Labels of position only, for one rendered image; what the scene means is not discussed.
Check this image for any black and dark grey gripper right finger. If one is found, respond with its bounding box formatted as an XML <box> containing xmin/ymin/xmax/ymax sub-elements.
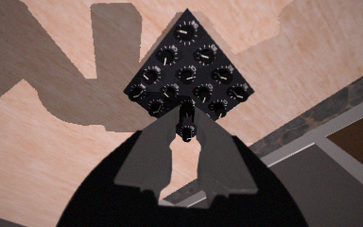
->
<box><xmin>192</xmin><ymin>106</ymin><xmax>309</xmax><ymax>227</ymax></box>

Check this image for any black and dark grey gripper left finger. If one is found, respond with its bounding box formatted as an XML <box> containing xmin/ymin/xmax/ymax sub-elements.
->
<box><xmin>56</xmin><ymin>105</ymin><xmax>182</xmax><ymax>227</ymax></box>

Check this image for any black knob box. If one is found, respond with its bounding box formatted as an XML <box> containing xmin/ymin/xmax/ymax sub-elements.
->
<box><xmin>123</xmin><ymin>9</ymin><xmax>255</xmax><ymax>142</ymax></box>

